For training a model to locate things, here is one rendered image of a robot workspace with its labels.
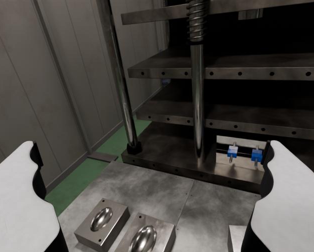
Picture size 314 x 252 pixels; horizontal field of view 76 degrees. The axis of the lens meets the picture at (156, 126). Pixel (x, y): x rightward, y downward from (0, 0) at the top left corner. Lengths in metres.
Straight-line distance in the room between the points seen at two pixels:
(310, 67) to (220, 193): 0.59
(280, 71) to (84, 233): 0.94
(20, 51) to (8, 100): 0.44
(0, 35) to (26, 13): 0.32
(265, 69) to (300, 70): 0.11
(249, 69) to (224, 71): 0.10
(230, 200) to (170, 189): 0.26
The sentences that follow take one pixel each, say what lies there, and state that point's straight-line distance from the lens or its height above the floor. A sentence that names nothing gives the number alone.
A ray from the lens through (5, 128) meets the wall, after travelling 2.14.
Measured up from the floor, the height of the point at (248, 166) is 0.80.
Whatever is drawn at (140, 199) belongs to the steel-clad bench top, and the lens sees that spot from 0.98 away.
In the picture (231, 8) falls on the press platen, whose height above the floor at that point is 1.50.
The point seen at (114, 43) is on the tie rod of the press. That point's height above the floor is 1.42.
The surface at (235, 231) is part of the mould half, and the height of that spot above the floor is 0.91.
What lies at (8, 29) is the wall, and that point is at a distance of 2.21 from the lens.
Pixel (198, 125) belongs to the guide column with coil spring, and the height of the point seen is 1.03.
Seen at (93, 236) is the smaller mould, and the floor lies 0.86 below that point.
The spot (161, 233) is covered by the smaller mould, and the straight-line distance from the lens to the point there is 0.78.
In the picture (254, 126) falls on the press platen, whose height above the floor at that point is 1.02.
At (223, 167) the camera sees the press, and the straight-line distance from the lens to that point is 1.13.
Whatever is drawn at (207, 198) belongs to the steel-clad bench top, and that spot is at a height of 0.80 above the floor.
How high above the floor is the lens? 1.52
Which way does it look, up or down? 29 degrees down
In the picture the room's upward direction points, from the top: 8 degrees counter-clockwise
